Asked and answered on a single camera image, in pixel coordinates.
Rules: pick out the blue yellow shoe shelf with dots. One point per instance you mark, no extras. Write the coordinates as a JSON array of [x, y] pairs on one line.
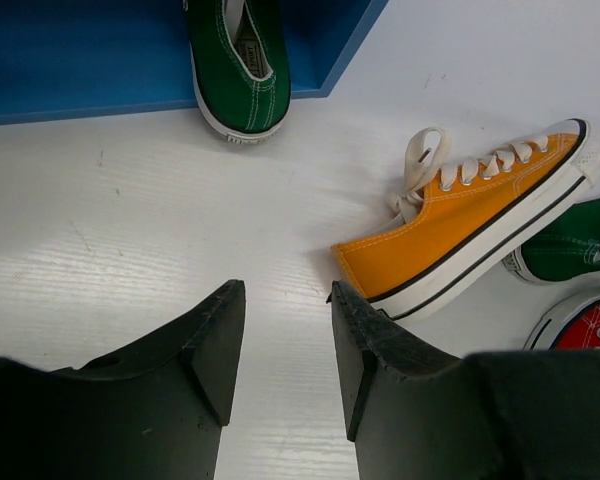
[[75, 59]]

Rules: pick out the green sneaker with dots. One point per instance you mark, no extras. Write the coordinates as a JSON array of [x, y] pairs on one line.
[[567, 248], [241, 72]]

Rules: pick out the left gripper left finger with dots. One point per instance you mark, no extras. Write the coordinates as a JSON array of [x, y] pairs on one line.
[[153, 409]]

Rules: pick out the red sneaker centre right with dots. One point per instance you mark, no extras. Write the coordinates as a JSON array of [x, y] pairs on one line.
[[572, 323]]

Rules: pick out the orange sneaker on side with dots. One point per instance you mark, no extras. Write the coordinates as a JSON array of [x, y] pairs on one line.
[[454, 222]]

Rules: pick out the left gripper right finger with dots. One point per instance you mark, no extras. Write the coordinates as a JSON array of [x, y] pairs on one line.
[[413, 411]]

